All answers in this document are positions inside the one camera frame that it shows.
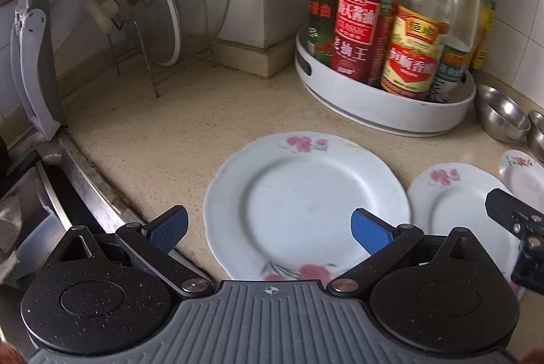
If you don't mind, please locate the grey white pan handle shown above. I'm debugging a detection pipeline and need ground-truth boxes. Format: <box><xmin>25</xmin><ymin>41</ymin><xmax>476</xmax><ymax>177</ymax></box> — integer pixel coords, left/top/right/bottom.
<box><xmin>10</xmin><ymin>0</ymin><xmax>66</xmax><ymax>140</ymax></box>

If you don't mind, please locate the yellow label vinegar bottle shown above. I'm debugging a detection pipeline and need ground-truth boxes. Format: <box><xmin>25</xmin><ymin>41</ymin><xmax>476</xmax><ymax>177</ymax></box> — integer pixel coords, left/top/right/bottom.
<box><xmin>380</xmin><ymin>0</ymin><xmax>454</xmax><ymax>100</ymax></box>

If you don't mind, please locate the white round turntable tray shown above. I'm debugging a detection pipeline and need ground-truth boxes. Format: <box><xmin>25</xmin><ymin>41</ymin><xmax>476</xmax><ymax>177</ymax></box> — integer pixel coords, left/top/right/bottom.
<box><xmin>295</xmin><ymin>27</ymin><xmax>477</xmax><ymax>138</ymax></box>

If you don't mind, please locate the medium floral white plate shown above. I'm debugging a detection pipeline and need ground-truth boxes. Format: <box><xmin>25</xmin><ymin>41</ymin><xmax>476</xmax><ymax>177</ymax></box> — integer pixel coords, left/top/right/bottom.
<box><xmin>408</xmin><ymin>162</ymin><xmax>519</xmax><ymax>278</ymax></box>

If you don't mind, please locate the yellow green oil bottle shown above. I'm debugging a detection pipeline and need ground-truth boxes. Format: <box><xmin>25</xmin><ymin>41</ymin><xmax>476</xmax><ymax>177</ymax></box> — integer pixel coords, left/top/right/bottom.
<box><xmin>469</xmin><ymin>0</ymin><xmax>497</xmax><ymax>71</ymax></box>

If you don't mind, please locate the steel bowl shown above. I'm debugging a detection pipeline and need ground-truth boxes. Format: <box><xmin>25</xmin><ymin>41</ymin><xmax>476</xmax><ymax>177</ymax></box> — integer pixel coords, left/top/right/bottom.
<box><xmin>474</xmin><ymin>84</ymin><xmax>531</xmax><ymax>143</ymax></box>
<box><xmin>527</xmin><ymin>110</ymin><xmax>544</xmax><ymax>164</ymax></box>

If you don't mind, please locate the large floral white plate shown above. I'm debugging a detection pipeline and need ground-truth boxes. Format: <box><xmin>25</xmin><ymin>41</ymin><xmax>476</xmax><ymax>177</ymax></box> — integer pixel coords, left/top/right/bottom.
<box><xmin>203</xmin><ymin>131</ymin><xmax>411</xmax><ymax>284</ymax></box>

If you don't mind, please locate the red label soy sauce bottle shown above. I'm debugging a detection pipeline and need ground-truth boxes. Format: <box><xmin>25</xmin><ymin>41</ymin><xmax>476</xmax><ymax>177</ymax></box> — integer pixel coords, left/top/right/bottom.
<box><xmin>331</xmin><ymin>0</ymin><xmax>396</xmax><ymax>85</ymax></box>

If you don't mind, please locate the small floral white plate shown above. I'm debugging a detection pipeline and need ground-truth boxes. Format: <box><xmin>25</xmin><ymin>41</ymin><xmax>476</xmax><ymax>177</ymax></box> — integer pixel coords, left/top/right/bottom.
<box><xmin>499</xmin><ymin>150</ymin><xmax>544</xmax><ymax>212</ymax></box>

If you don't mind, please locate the wire lid rack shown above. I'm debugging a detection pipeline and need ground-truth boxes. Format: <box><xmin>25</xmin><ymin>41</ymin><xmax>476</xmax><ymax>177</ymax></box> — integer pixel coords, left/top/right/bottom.
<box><xmin>106</xmin><ymin>16</ymin><xmax>217</xmax><ymax>98</ymax></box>

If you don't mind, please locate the steel sink edge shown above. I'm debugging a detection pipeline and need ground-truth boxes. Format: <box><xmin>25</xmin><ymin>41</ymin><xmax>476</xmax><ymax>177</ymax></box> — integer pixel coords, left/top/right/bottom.
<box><xmin>0</xmin><ymin>131</ymin><xmax>148</xmax><ymax>289</ymax></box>

